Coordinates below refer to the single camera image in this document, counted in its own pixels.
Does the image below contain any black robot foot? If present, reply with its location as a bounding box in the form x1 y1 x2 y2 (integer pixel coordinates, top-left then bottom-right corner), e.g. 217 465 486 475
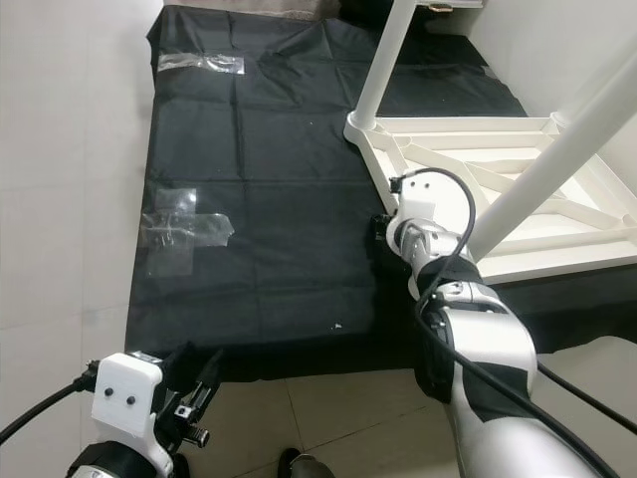
277 447 336 478

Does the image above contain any black tablecloth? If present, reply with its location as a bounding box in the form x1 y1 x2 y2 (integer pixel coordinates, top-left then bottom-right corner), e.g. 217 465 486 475
124 5 637 385

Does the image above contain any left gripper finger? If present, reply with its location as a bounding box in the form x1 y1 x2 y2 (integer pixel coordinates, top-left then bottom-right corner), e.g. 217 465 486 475
163 342 201 386
197 348 226 401

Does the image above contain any flat clear tape patch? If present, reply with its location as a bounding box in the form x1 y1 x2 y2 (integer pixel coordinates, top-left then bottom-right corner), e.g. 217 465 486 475
140 186 236 278

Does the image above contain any white plastic children table top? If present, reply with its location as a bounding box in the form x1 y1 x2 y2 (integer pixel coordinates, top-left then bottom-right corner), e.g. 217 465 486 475
343 115 637 286

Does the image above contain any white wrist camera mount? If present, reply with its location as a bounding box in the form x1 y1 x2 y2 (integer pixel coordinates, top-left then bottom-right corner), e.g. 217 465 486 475
388 177 440 242
91 351 169 471

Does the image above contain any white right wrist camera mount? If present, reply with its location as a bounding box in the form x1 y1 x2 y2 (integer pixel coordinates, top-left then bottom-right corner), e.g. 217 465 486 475
388 177 440 242

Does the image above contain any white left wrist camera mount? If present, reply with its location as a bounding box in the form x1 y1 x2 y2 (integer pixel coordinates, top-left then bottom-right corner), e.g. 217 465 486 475
91 351 169 471

